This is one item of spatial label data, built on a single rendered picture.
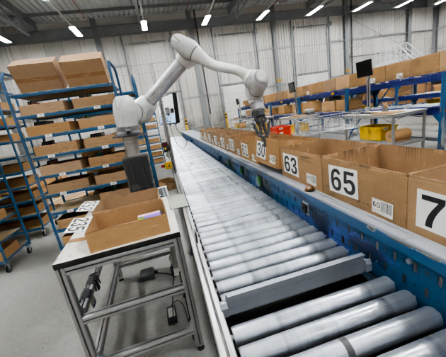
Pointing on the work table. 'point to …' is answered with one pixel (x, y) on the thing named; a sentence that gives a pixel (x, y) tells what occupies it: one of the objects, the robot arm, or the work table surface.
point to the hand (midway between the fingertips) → (265, 141)
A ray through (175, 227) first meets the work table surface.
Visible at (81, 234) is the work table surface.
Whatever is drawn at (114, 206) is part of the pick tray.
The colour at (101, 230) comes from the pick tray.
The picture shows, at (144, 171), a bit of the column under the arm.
